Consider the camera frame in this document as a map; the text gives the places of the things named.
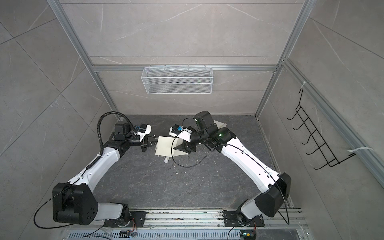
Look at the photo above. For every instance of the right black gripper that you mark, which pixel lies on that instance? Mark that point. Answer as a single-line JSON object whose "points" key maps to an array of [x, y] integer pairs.
{"points": [[187, 147]]}

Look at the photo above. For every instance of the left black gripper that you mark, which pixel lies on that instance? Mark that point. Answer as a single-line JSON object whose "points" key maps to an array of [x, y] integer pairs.
{"points": [[148, 143]]}

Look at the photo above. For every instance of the tan letter paper sheet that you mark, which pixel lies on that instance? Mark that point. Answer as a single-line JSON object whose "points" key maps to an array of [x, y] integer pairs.
{"points": [[165, 147]]}

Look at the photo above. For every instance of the cream paper envelope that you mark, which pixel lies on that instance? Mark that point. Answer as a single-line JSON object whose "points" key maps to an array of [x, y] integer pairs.
{"points": [[220, 124]]}

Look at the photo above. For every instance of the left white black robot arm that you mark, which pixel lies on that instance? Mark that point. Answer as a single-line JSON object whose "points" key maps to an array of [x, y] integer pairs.
{"points": [[74, 201]]}

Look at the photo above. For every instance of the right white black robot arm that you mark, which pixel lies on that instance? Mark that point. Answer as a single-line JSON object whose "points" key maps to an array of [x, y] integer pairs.
{"points": [[274, 187]]}

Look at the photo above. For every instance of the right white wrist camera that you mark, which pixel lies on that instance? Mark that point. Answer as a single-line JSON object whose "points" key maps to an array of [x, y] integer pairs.
{"points": [[180, 132]]}

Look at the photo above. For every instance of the white wire mesh basket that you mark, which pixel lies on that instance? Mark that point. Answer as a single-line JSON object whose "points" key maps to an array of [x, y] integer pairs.
{"points": [[177, 80]]}

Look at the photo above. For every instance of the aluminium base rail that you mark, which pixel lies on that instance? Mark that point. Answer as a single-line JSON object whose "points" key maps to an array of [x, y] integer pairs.
{"points": [[195, 225]]}

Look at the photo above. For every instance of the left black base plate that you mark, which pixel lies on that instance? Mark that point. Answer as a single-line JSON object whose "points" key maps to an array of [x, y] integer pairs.
{"points": [[128, 220]]}

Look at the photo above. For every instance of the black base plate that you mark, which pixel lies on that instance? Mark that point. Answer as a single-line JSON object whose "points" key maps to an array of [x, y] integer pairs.
{"points": [[128, 220], [235, 219]]}

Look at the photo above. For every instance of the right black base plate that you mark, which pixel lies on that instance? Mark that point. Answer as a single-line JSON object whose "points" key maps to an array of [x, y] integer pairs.
{"points": [[235, 219]]}

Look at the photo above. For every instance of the black wire hook rack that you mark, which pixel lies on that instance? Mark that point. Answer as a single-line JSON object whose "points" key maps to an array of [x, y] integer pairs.
{"points": [[315, 136]]}

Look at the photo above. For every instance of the white cable tie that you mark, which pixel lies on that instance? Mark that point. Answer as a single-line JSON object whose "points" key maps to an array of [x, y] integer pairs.
{"points": [[360, 148]]}

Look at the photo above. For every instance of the aluminium frame profiles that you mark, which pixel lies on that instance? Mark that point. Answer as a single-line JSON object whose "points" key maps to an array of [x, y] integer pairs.
{"points": [[369, 158]]}

